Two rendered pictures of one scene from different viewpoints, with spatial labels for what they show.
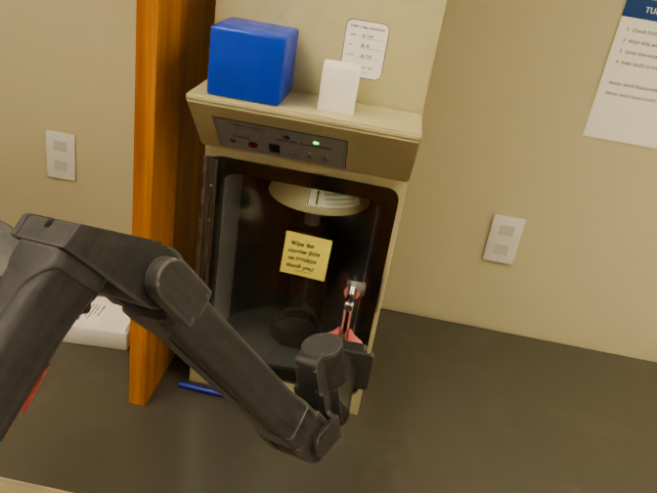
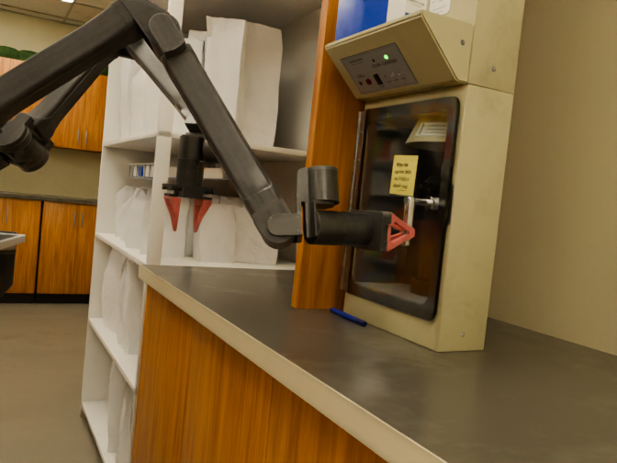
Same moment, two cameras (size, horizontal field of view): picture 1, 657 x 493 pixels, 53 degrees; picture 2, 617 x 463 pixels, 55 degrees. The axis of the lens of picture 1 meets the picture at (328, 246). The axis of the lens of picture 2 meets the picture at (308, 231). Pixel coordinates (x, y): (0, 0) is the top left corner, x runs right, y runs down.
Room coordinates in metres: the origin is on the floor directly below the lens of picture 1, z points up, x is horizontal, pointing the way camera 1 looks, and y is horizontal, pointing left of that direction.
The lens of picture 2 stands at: (0.21, -0.86, 1.18)
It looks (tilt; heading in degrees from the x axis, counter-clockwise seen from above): 3 degrees down; 58
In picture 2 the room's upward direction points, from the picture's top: 6 degrees clockwise
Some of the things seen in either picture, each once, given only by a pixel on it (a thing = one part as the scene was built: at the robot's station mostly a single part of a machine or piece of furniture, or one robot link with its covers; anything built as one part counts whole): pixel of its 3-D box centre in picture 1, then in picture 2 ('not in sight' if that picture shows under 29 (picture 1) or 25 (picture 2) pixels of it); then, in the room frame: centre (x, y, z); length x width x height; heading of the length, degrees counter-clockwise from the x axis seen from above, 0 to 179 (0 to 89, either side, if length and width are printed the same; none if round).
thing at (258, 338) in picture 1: (287, 284); (395, 205); (0.96, 0.06, 1.19); 0.30 x 0.01 x 0.40; 86
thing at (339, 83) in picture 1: (338, 86); (406, 15); (0.91, 0.02, 1.54); 0.05 x 0.05 x 0.06; 1
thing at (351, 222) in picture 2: (335, 375); (355, 229); (0.80, -0.04, 1.14); 0.10 x 0.07 x 0.07; 87
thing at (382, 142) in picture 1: (304, 137); (389, 62); (0.91, 0.06, 1.46); 0.32 x 0.12 x 0.10; 87
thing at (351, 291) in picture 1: (346, 318); (415, 220); (0.93, -0.05, 1.17); 0.05 x 0.03 x 0.10; 176
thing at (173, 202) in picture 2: not in sight; (183, 209); (0.65, 0.38, 1.13); 0.07 x 0.07 x 0.09; 87
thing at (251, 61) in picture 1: (253, 60); (369, 20); (0.92, 0.14, 1.56); 0.10 x 0.10 x 0.09; 87
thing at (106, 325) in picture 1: (96, 320); not in sight; (1.09, 0.44, 0.96); 0.16 x 0.12 x 0.04; 92
